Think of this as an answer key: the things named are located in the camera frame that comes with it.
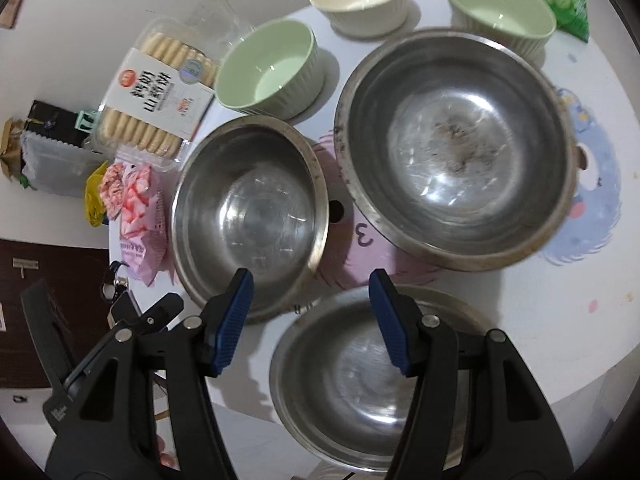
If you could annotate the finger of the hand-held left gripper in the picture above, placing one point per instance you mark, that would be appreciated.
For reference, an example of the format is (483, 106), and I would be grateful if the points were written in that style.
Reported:
(42, 340)
(155, 310)

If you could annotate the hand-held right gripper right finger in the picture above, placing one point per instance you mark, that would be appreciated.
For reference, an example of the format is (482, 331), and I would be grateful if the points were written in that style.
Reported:
(392, 330)

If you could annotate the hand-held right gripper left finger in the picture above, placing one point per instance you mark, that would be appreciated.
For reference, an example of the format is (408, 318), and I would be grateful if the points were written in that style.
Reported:
(231, 325)

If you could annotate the small stainless steel bowl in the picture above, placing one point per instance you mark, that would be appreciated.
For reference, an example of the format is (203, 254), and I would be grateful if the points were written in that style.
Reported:
(340, 385)

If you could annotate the medium stainless steel bowl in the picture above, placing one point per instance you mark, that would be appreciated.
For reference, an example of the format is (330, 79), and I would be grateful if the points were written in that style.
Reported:
(250, 220)

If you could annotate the large stainless steel bowl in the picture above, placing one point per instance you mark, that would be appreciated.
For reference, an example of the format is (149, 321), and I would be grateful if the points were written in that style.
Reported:
(450, 150)

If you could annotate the green ribbed ceramic bowl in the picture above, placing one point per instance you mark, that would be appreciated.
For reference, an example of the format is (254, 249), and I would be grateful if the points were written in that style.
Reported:
(500, 10)
(265, 70)

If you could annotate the black wristband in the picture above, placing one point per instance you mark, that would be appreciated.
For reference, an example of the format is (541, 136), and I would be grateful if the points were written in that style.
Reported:
(115, 282)

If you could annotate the dark brown cabinet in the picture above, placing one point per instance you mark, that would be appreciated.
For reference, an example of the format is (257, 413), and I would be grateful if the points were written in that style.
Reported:
(50, 270)

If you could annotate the large pink snack packet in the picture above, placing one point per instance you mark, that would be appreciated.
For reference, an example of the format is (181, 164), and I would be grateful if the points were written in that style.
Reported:
(142, 220)

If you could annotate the yellow plastic bag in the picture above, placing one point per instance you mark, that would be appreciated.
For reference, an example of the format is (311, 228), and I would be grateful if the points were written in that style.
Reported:
(94, 200)

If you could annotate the small pink snack packet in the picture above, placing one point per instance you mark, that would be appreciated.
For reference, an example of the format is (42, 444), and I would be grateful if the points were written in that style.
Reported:
(112, 190)

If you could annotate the clear scalloped plastic bag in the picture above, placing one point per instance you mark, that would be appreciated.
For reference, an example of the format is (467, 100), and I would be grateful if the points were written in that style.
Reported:
(60, 165)

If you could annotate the brown paper bag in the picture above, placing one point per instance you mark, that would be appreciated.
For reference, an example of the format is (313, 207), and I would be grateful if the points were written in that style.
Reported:
(10, 150)

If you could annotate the mint green clip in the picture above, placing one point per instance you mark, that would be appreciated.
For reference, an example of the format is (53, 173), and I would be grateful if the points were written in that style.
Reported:
(86, 121)

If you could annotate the black paper bag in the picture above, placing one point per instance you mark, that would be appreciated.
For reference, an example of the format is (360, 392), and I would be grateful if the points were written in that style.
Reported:
(50, 120)

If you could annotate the clear plastic biscuit box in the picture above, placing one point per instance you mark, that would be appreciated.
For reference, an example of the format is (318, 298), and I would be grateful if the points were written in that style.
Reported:
(150, 90)

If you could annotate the clear drinking glass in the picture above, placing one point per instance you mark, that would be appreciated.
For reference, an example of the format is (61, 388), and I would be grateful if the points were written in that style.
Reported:
(220, 17)

